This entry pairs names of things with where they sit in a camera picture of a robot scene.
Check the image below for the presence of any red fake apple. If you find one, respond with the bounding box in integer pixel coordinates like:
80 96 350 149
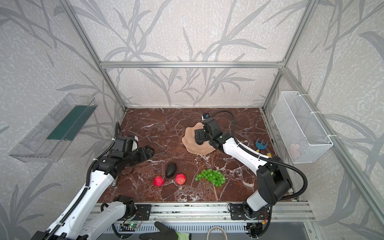
154 176 165 187

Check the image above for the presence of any black fake avocado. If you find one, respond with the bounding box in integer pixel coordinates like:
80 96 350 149
165 163 177 179

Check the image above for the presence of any red fake peach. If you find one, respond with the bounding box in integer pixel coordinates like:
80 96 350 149
175 174 187 185

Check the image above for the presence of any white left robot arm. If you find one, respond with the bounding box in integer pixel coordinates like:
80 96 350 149
32 124 155 240

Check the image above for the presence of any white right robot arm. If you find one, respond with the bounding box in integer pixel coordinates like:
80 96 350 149
195 110 308 220

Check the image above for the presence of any pink wavy fruit bowl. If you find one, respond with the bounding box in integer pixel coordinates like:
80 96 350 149
182 123 216 155

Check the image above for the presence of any green fake grape bunch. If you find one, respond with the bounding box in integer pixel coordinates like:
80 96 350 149
195 169 227 188

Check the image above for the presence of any black and green gloved hand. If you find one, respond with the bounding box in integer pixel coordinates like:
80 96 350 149
139 222 192 240

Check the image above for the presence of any blue toy rake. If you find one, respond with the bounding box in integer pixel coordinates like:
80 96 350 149
255 139 272 158

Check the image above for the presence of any pink item in basket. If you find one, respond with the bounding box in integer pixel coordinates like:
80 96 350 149
289 144 301 160

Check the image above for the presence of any clear plastic wall tray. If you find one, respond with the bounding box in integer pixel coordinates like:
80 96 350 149
9 94 98 163

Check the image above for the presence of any aluminium front rail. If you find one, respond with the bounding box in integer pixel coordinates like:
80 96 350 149
89 201 316 224

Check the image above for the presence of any white cable loop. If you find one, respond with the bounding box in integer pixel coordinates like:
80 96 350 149
206 226 228 240

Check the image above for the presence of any white wire mesh basket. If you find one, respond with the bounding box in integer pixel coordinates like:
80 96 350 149
272 91 334 164

